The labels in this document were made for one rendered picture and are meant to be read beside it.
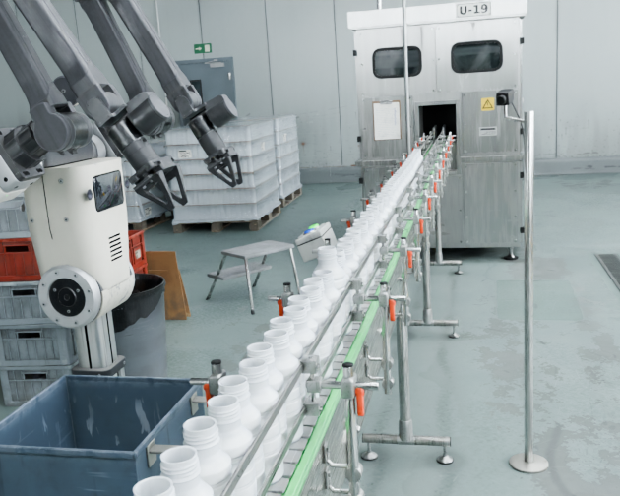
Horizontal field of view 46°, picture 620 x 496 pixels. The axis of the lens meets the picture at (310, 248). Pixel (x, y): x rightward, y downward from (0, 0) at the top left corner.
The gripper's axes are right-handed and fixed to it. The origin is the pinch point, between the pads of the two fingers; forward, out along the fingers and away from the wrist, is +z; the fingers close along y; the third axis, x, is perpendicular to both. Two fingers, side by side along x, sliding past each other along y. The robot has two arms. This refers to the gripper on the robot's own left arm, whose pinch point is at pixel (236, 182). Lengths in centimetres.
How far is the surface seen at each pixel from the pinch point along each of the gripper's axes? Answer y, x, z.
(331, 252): -48, -23, 24
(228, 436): -113, -17, 29
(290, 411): -90, -15, 36
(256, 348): -92, -17, 25
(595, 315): 280, -73, 178
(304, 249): 10.4, -3.7, 25.5
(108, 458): -83, 19, 31
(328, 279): -54, -21, 27
